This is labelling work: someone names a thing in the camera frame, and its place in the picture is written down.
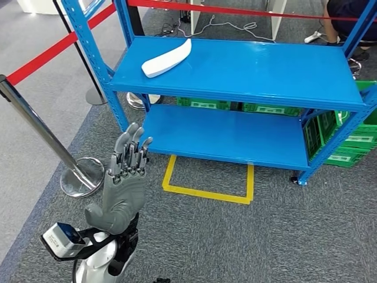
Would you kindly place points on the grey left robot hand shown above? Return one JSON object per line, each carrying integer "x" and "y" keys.
{"x": 124, "y": 199}

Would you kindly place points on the white curved plastic part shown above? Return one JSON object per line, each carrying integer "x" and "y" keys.
{"x": 164, "y": 62}

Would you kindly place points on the blue metal shelf rack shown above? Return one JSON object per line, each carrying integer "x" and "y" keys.
{"x": 235, "y": 66}

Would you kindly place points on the yellow floor tape outline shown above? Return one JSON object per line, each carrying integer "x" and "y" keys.
{"x": 206, "y": 194}

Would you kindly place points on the green plastic crate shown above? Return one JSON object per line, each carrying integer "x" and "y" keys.
{"x": 362, "y": 136}
{"x": 344, "y": 158}
{"x": 203, "y": 104}
{"x": 271, "y": 109}

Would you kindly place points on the dark stanchion with chrome base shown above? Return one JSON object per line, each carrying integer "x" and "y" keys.
{"x": 136, "y": 23}

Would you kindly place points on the black wifi router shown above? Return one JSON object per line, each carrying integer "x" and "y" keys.
{"x": 184, "y": 16}

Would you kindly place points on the white desk side panel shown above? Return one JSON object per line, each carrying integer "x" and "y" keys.
{"x": 278, "y": 19}
{"x": 194, "y": 15}

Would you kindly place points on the white display plinth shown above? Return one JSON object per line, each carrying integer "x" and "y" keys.
{"x": 38, "y": 7}

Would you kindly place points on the white power strip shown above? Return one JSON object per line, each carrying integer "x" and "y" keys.
{"x": 313, "y": 37}

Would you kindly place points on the person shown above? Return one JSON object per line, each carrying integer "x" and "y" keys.
{"x": 347, "y": 15}

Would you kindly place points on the chrome stanchion post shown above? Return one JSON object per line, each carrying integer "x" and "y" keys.
{"x": 35, "y": 121}

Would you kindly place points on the black stanchion post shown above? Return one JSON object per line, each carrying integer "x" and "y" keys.
{"x": 79, "y": 54}

